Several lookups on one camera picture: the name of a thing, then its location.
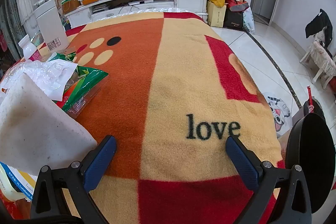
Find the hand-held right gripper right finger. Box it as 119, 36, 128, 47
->
226, 135, 312, 224

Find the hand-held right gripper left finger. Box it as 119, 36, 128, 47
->
30, 135, 117, 224

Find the green seaweed snack packet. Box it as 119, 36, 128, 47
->
51, 52, 109, 119

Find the grey trash bin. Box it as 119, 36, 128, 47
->
294, 98, 326, 122

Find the cat print floor mat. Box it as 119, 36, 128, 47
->
262, 93, 293, 132

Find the white towel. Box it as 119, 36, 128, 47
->
0, 72, 98, 177

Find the white yellow medicine box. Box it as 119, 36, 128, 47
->
0, 162, 36, 203

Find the red stick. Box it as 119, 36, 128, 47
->
307, 85, 315, 112

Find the clear plastic blister sheet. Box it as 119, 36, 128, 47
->
1, 60, 79, 102

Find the printed orange red blanket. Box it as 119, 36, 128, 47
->
0, 10, 289, 224

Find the white chair floral cover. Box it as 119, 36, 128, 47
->
301, 40, 336, 88

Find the white bottle pink label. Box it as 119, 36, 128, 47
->
18, 34, 44, 62

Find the white printed plastic bag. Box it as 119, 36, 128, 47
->
243, 6, 256, 33

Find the black shopping bag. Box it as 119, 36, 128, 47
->
223, 7, 244, 30

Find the white box-shaped appliance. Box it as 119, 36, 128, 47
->
34, 0, 69, 50

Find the beige paper bag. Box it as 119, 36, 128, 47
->
206, 0, 227, 28

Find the black jacket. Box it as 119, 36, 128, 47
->
305, 9, 333, 47

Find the red gift bag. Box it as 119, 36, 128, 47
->
226, 0, 250, 12

